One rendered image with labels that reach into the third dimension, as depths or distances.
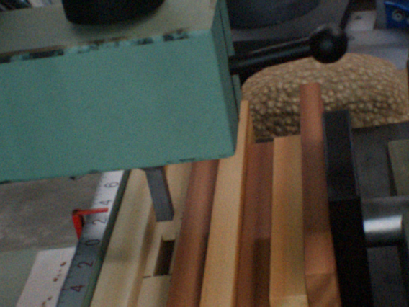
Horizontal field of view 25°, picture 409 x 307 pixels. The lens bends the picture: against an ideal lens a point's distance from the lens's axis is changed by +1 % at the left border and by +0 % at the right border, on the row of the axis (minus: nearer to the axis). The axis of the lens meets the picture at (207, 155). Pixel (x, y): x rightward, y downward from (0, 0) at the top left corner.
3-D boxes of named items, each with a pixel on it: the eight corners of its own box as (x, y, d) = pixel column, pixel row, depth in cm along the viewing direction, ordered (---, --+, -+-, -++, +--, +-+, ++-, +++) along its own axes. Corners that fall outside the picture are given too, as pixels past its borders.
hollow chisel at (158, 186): (173, 220, 51) (155, 141, 48) (157, 222, 51) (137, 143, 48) (174, 212, 51) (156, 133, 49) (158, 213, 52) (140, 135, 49)
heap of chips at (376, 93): (420, 120, 66) (417, 73, 65) (228, 143, 68) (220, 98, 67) (406, 70, 74) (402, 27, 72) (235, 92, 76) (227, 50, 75)
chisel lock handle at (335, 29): (351, 68, 45) (347, 29, 44) (219, 84, 46) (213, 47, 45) (348, 52, 47) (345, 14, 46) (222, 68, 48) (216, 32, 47)
